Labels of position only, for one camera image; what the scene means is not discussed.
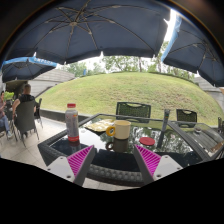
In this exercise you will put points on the seated person at left edge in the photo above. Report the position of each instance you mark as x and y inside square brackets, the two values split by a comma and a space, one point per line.
[3, 117]

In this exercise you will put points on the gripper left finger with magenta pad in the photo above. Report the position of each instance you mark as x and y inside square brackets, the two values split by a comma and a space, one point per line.
[73, 168]

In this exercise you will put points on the glass-top wicker table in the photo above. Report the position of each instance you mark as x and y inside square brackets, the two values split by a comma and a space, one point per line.
[114, 161]

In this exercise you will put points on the navy umbrella at left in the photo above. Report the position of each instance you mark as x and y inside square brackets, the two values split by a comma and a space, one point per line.
[25, 68]

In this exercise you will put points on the seated person in black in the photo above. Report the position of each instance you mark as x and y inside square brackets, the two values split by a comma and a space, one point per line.
[25, 97]

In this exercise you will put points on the large navy patio umbrella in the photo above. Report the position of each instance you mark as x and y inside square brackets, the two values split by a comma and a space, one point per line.
[71, 30]

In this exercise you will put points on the cream mug with yellow handle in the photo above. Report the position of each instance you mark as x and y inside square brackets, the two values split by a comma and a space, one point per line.
[120, 129]

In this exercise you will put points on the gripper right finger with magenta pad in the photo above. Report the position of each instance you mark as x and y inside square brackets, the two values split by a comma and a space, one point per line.
[153, 166]

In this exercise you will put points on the dark green plastic chair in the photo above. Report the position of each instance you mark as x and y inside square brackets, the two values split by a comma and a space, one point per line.
[135, 111]

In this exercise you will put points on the umbrella pole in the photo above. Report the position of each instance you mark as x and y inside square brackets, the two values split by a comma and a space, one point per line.
[164, 125]

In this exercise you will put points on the red round lid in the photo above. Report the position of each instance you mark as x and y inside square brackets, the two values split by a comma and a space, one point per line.
[147, 141]

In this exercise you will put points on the yellow paper on table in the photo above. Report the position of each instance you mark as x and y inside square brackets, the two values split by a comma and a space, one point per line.
[99, 126]

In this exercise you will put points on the dark chair with person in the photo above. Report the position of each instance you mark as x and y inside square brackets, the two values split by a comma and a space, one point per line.
[25, 118]

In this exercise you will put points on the plastic bottle with red cap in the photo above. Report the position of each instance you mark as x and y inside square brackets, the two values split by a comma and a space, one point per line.
[71, 119]

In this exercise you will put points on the navy umbrella at right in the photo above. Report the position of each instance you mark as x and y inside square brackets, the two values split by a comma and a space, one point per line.
[189, 49]

